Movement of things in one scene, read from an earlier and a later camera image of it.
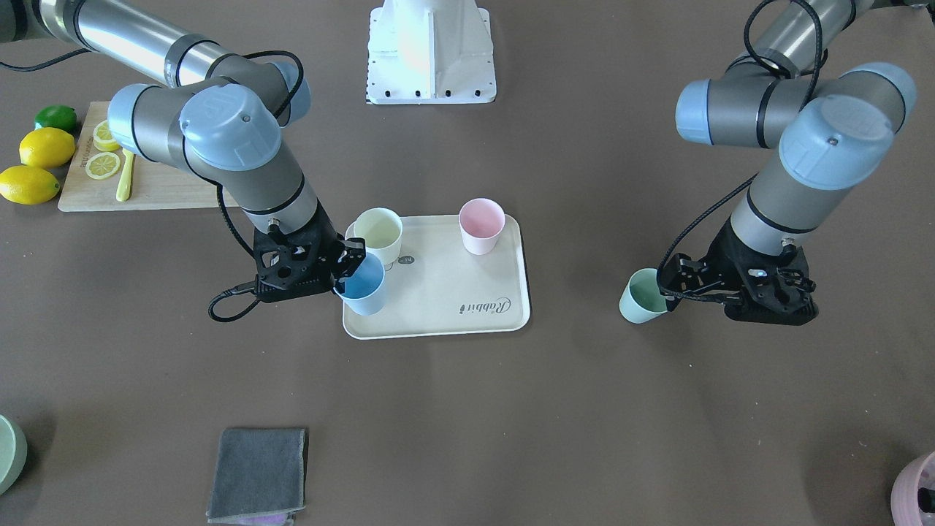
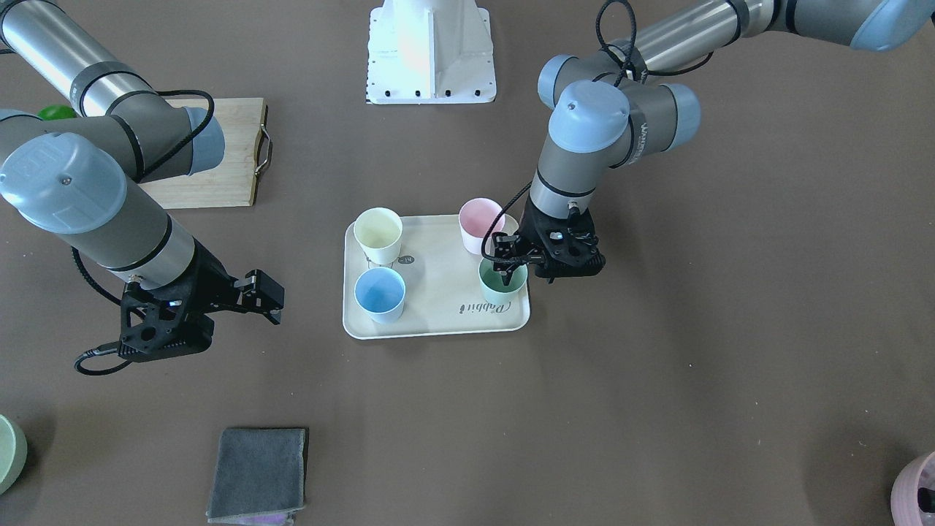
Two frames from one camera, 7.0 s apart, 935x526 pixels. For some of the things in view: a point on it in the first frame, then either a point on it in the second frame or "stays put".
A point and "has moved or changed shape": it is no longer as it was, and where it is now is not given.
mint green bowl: x=14 y=451 stays put
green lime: x=56 y=116 stays put
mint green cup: x=641 y=299 to x=494 y=289
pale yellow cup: x=382 y=229 stays put
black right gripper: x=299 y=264 to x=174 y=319
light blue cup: x=363 y=290 has moved or changed shape
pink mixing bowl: x=904 y=502 stays put
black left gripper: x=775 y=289 to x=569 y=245
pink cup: x=481 y=221 stays put
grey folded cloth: x=258 y=477 stays put
